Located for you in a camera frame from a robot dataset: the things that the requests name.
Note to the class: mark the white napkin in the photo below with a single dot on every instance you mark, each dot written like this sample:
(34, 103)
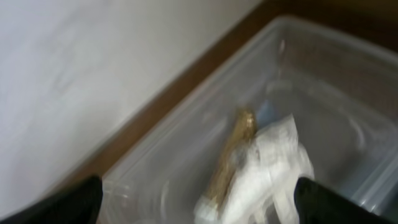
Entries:
(274, 162)

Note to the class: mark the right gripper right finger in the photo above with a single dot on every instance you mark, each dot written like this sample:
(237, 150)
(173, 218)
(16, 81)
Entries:
(317, 204)

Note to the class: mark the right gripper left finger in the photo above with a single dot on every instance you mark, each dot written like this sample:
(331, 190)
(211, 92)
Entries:
(78, 204)

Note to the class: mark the clear plastic bin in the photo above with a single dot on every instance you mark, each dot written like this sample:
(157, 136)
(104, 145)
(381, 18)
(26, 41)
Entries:
(341, 91)

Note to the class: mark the gold snack wrapper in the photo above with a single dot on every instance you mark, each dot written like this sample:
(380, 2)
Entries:
(230, 158)

